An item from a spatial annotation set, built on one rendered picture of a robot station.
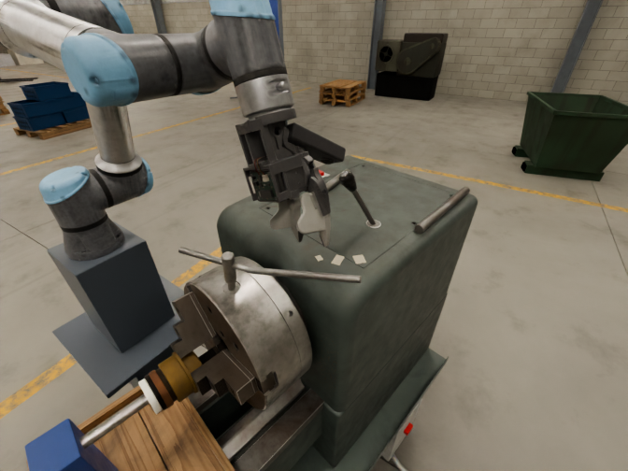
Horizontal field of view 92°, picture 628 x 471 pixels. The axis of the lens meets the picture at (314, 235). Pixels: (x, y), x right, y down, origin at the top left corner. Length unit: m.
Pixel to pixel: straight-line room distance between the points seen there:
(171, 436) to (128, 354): 0.44
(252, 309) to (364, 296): 0.21
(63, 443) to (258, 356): 0.32
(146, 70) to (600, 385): 2.47
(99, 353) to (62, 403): 1.00
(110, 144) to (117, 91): 0.53
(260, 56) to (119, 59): 0.16
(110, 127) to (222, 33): 0.55
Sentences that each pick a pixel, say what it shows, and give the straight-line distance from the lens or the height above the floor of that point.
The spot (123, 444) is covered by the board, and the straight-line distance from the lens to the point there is 0.92.
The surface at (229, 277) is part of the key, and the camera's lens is 0.58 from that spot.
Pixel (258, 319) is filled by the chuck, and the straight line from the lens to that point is 0.59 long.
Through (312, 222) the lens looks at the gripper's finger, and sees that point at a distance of 0.46.
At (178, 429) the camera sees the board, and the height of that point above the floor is 0.89.
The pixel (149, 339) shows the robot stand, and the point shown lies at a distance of 1.26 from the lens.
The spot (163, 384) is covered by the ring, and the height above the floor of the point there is 1.11.
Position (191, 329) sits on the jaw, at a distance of 0.69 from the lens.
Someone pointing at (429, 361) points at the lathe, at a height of 0.54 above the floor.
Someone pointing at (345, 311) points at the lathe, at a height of 1.22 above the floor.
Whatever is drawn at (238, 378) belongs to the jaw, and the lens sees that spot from 0.63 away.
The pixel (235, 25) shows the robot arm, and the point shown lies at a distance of 0.45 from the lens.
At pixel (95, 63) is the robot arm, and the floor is 1.62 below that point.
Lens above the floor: 1.65
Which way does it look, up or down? 35 degrees down
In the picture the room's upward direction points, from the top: straight up
